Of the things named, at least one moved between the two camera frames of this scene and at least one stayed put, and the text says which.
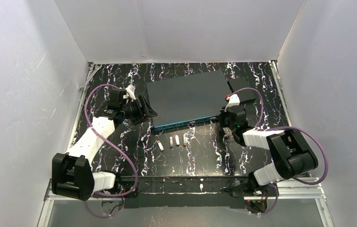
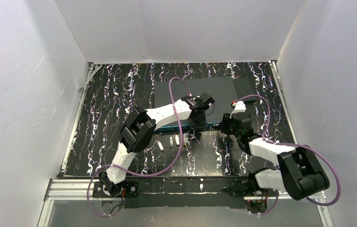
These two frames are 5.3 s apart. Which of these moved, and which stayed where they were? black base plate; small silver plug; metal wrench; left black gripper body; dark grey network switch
Moved: left black gripper body; dark grey network switch
Stayed: metal wrench; black base plate; small silver plug
